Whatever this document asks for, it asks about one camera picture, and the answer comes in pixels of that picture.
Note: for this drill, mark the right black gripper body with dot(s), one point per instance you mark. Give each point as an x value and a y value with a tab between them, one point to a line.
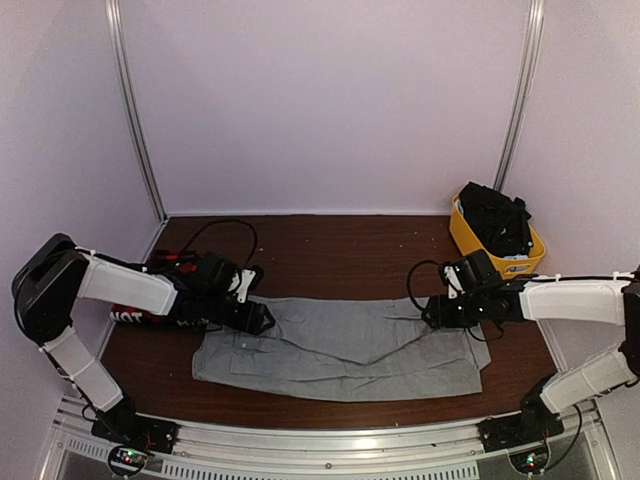
471	313

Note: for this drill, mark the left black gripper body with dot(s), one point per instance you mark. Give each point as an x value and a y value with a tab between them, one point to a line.
215	310

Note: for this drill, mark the red black plaid shirt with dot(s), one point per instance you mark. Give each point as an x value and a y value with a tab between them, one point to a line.
154	292

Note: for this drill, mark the yellow plastic basket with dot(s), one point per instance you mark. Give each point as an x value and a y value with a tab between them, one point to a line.
509	267

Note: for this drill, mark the grey long sleeve shirt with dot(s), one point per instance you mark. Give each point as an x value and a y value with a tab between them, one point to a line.
345	351

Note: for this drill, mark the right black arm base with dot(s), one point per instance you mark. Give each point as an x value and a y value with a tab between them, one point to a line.
524	434

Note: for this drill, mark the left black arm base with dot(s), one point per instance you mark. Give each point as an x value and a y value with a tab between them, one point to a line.
137	438

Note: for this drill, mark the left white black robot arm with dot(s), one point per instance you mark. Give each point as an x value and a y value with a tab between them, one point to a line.
45	291

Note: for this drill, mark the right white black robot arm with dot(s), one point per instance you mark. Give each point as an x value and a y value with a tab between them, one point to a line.
478	292

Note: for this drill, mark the black clothes in basket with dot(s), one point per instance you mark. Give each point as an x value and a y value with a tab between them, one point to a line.
499	222

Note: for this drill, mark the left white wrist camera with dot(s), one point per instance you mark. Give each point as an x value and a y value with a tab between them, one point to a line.
245	281

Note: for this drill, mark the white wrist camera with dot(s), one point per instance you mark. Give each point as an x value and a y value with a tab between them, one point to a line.
245	281
452	282

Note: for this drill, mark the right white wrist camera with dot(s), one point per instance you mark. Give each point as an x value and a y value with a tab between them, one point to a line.
452	282

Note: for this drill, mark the front aluminium rail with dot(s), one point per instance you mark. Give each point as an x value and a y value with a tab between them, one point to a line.
452	450

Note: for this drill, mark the left aluminium frame post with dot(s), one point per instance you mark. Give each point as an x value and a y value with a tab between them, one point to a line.
123	70

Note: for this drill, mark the aluminium frame post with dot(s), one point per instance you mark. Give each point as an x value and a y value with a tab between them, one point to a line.
528	66
123	70

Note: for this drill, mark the right aluminium frame post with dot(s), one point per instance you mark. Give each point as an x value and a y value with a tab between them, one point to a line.
528	66

